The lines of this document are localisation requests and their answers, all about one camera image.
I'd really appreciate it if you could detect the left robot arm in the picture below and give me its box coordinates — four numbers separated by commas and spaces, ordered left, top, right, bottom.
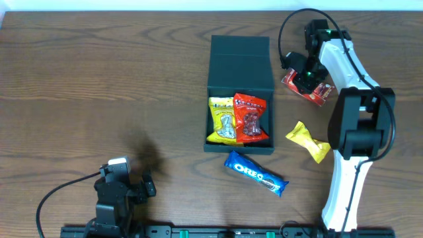
83, 163, 157, 237

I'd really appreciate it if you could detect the right black cable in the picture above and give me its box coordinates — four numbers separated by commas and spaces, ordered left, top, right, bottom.
277, 8, 397, 232

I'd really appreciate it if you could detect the black cable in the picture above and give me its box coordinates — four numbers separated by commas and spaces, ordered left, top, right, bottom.
277, 8, 397, 232
35, 171, 102, 238

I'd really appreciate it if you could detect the red Hello Panda packet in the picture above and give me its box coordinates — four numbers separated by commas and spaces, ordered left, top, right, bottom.
282, 68, 335, 106

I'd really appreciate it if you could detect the red Hacks candy bag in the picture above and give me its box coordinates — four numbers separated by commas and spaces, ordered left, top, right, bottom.
233, 93, 269, 143

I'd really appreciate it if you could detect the dark green open box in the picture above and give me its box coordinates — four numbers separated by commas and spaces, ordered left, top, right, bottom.
204, 35, 275, 155

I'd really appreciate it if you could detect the yellow Hacks candy bag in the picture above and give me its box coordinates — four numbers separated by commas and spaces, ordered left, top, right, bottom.
206, 97, 244, 147

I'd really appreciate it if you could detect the blue Oreo cookie pack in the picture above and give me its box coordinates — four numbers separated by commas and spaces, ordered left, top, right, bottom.
224, 151, 289, 197

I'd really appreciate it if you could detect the yellow wrapped snack packet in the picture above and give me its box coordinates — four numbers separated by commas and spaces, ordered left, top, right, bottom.
286, 121, 331, 163

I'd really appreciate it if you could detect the left black cable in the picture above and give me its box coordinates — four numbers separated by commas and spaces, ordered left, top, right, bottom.
35, 171, 102, 238

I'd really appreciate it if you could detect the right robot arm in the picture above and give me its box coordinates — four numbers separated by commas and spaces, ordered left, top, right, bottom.
282, 19, 395, 237

